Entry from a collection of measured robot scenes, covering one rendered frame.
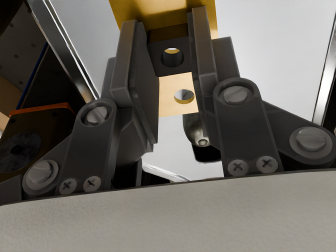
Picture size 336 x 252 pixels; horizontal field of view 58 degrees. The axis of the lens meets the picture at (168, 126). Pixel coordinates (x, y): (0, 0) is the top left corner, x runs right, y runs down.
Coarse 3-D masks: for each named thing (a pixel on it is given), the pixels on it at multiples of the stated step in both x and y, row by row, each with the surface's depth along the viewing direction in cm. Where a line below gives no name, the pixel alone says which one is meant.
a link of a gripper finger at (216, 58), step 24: (192, 24) 10; (192, 48) 9; (216, 48) 10; (192, 72) 9; (216, 72) 8; (288, 120) 8; (216, 144) 9; (288, 144) 7; (312, 144) 7; (312, 168) 7
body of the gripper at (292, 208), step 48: (96, 192) 6; (144, 192) 6; (192, 192) 6; (240, 192) 5; (288, 192) 5; (0, 240) 6; (48, 240) 5; (96, 240) 5; (144, 240) 5; (192, 240) 5; (240, 240) 5; (288, 240) 5
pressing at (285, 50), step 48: (48, 0) 21; (96, 0) 21; (240, 0) 21; (288, 0) 21; (96, 48) 24; (240, 48) 23; (288, 48) 23; (96, 96) 27; (288, 96) 27; (192, 144) 33
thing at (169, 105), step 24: (120, 0) 11; (144, 0) 11; (168, 0) 11; (192, 0) 11; (120, 24) 12; (144, 24) 12; (168, 24) 12; (216, 24) 12; (168, 72) 12; (168, 96) 15; (192, 96) 15
